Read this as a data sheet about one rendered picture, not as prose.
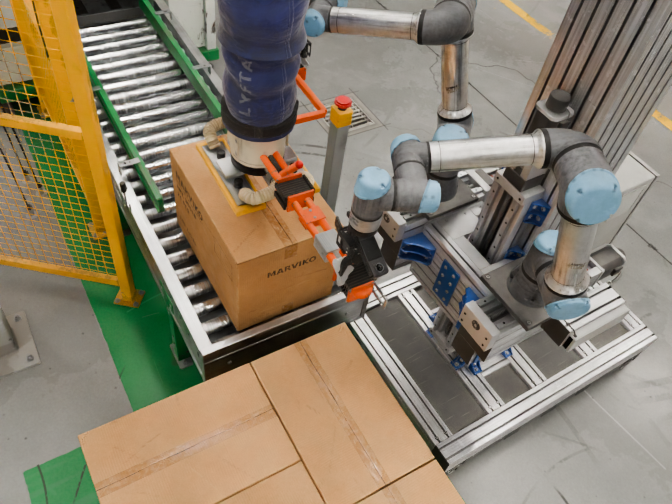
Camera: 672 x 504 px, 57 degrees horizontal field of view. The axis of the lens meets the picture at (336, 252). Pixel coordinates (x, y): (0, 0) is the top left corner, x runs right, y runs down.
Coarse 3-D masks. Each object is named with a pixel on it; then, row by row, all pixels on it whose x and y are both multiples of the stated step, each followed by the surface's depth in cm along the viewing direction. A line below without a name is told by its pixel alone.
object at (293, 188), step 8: (288, 176) 179; (296, 176) 181; (304, 176) 181; (280, 184) 179; (288, 184) 179; (296, 184) 179; (304, 184) 180; (280, 192) 176; (288, 192) 177; (296, 192) 177; (304, 192) 176; (312, 192) 177; (280, 200) 178; (288, 200) 175; (296, 200) 176; (312, 200) 180; (288, 208) 177
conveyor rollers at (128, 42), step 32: (96, 32) 343; (128, 32) 343; (96, 64) 321; (128, 64) 326; (160, 64) 327; (96, 96) 310; (128, 96) 309; (160, 96) 310; (192, 96) 317; (128, 128) 292; (160, 128) 298; (192, 128) 298; (160, 160) 281; (160, 192) 268; (160, 224) 256; (192, 256) 250; (192, 288) 238; (224, 320) 230
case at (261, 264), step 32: (192, 160) 225; (192, 192) 218; (192, 224) 235; (224, 224) 207; (256, 224) 209; (288, 224) 211; (224, 256) 208; (256, 256) 200; (288, 256) 209; (320, 256) 220; (224, 288) 223; (256, 288) 213; (288, 288) 224; (320, 288) 236; (256, 320) 229
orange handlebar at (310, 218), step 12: (300, 84) 212; (312, 96) 208; (324, 108) 205; (300, 120) 201; (264, 156) 186; (276, 156) 187; (312, 204) 176; (300, 216) 173; (312, 216) 172; (324, 216) 173; (312, 228) 170; (324, 228) 171
